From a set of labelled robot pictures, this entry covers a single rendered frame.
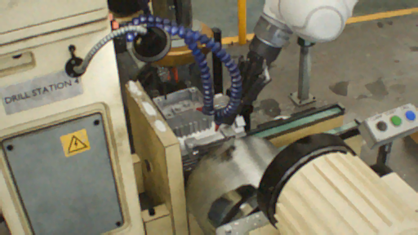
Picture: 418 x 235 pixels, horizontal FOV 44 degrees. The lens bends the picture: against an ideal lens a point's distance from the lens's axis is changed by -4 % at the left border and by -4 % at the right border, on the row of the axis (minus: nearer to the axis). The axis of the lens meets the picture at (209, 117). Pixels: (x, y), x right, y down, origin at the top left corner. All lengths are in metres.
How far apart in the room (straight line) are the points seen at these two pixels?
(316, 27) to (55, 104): 0.52
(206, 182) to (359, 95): 1.02
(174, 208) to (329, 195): 0.62
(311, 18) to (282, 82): 1.02
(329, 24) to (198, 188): 0.44
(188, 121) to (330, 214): 0.63
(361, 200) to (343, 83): 1.34
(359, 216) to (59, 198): 0.65
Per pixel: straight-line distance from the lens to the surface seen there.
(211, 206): 1.10
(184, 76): 1.56
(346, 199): 0.77
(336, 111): 1.71
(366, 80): 2.12
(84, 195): 1.16
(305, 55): 1.86
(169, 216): 1.36
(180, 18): 1.18
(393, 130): 1.43
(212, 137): 1.34
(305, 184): 0.81
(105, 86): 1.03
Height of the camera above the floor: 1.89
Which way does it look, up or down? 36 degrees down
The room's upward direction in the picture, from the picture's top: 3 degrees counter-clockwise
